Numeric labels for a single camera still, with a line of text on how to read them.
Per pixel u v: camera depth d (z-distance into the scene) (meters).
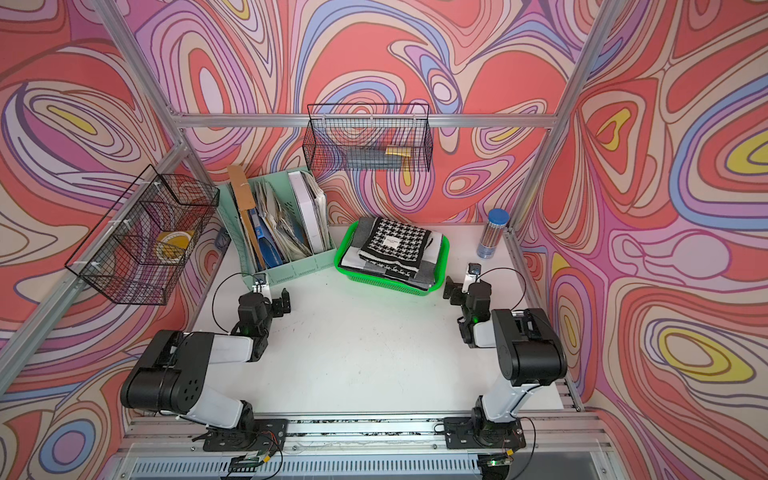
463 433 0.73
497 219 0.96
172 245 0.70
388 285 0.96
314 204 0.91
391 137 0.94
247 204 0.80
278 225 0.91
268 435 0.73
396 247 0.93
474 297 0.73
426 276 0.91
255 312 0.72
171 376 0.45
